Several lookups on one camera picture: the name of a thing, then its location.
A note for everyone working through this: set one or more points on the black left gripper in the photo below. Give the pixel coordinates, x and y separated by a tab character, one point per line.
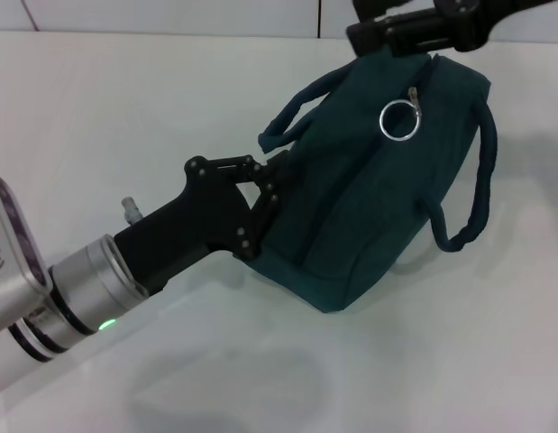
184	230

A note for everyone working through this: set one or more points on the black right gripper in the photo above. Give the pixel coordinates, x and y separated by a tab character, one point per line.
477	22

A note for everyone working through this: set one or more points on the dark teal fabric bag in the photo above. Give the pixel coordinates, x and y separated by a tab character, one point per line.
350	216

